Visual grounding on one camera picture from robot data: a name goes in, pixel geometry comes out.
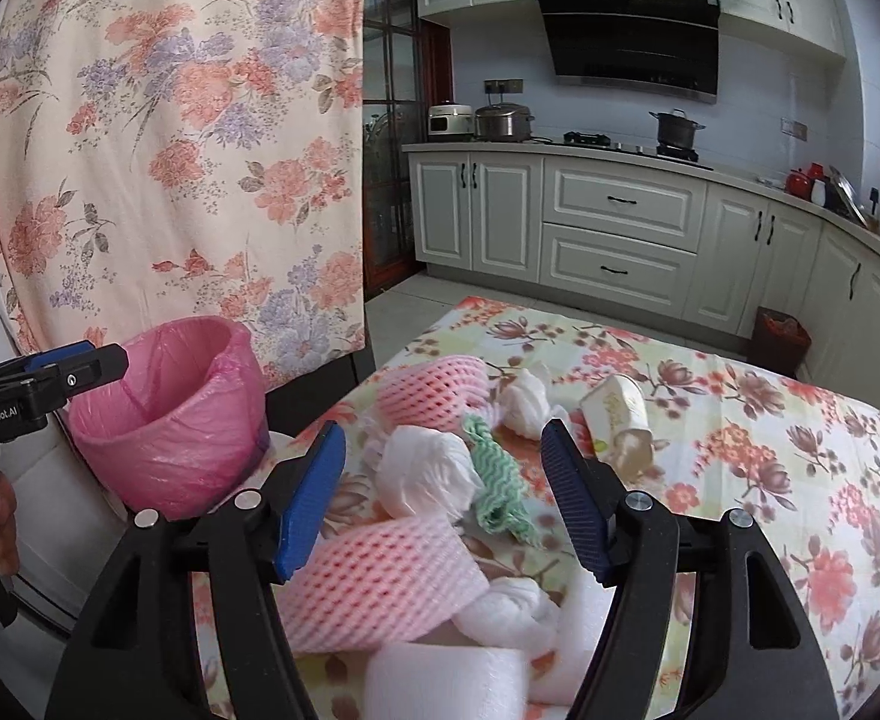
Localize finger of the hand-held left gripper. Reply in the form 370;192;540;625
35;343;128;410
23;340;103;375

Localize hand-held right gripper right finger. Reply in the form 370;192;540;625
540;418;838;720

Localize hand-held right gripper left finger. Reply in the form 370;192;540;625
46;420;348;720

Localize green white cloth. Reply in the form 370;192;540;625
461;413;543;549

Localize waste bin with pink bag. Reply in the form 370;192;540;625
68;316;269;523

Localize pink foam net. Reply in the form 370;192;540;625
374;356;490;437
278;513;490;655

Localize white tissue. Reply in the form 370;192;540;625
375;425;483;523
453;577;562;650
500;362;573;440

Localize beige paper cup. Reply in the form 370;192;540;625
579;373;663;482

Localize white foam sheet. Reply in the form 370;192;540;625
363;640;532;720
540;577;622;707

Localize floral tablecloth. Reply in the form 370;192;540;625
192;295;880;720

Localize white cabinet drawer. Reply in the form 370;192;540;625
539;223;700;318
543;159;708;253

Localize floral curtain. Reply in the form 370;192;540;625
0;0;370;391

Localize floor bin with red bag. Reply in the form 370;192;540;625
752;305;813;380

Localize white base cabinets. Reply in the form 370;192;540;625
401;141;880;415

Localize wooden glass door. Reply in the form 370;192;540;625
363;0;457;295

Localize gas stove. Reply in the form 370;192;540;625
563;130;715;170

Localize black cooking pot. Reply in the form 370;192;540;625
648;108;708;153

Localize silver rice cooker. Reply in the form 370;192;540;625
474;100;537;144

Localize red kettle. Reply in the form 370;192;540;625
785;162;828;200

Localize white countertop cooker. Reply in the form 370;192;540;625
427;103;476;143

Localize black range hood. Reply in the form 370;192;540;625
533;0;723;107

